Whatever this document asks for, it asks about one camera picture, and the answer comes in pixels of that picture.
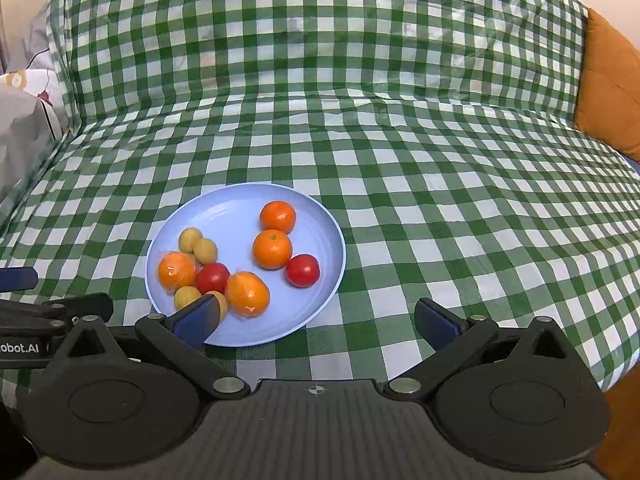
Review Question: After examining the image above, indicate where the bare orange tangerine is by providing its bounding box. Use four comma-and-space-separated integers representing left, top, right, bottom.
259, 200, 296, 234
252, 230, 293, 270

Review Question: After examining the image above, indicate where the orange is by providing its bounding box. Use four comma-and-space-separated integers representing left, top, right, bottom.
157, 252, 198, 292
226, 271, 270, 318

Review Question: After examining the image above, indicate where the red cherry tomato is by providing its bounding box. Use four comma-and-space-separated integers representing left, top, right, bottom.
285, 254, 320, 288
195, 262, 230, 295

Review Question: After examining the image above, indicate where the light blue plate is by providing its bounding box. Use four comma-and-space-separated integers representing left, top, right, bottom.
144, 182, 346, 348

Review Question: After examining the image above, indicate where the green white checkered cloth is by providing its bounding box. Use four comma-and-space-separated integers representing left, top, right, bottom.
1, 0, 639, 388

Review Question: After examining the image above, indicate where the yellow longan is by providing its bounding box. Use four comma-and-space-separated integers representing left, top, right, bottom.
192, 237, 218, 266
174, 286, 202, 311
207, 290, 228, 322
178, 228, 203, 254

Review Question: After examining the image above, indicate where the orange brown cushion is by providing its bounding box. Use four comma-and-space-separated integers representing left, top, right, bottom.
574, 9, 640, 162

